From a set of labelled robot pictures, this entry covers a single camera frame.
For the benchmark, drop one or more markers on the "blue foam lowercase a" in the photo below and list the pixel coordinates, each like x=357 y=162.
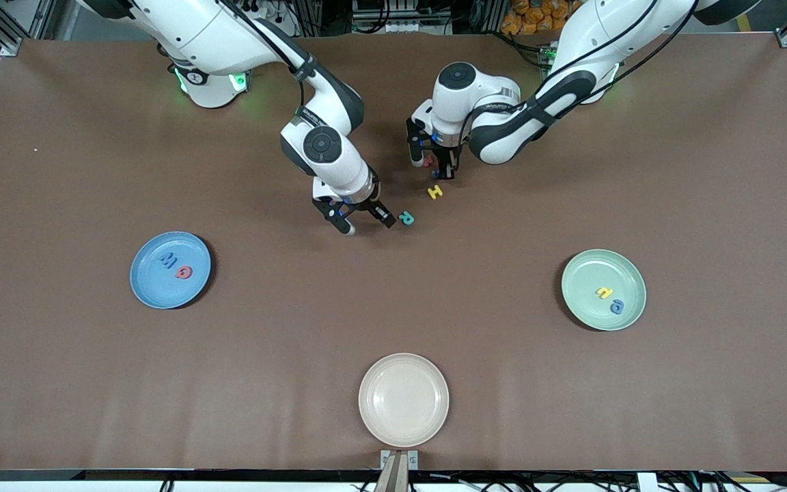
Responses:
x=617 y=307

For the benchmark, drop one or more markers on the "blue foam uppercase M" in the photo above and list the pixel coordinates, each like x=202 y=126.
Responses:
x=168 y=260

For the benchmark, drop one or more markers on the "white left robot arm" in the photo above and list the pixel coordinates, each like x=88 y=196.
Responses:
x=591 y=34

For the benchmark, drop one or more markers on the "grey equipment rack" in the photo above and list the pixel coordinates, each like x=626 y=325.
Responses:
x=400 y=14

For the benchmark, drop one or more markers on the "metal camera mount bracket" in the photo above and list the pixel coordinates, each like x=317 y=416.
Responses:
x=399 y=471

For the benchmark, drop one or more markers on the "yellow foam letter H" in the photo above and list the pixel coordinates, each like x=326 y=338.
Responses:
x=436 y=193

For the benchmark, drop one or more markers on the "red foam letter Q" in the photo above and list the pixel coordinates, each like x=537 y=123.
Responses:
x=183 y=272

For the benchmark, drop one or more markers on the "white power strip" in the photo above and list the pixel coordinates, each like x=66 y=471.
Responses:
x=264 y=15

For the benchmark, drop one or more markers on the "teal foam letter R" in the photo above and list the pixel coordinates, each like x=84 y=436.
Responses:
x=406 y=219

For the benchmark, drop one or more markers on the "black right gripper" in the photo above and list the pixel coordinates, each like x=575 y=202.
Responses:
x=364 y=203

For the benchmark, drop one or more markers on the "brown table cover sheet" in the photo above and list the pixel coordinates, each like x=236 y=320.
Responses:
x=93 y=376

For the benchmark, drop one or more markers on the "blue plate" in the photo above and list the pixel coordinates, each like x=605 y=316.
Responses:
x=154 y=287

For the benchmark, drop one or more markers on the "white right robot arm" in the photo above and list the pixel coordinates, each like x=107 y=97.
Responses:
x=195 y=34

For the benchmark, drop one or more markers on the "beige plate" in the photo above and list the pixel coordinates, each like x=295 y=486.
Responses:
x=404 y=400

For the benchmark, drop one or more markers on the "green plate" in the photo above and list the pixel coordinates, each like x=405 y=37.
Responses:
x=591 y=314

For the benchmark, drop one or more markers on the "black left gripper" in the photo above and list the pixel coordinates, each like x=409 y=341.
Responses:
x=444 y=162

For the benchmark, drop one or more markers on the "pile of orange items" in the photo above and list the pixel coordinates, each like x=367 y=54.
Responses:
x=537 y=14

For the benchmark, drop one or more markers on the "yellow foam lowercase h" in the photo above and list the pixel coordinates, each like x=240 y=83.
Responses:
x=604 y=292

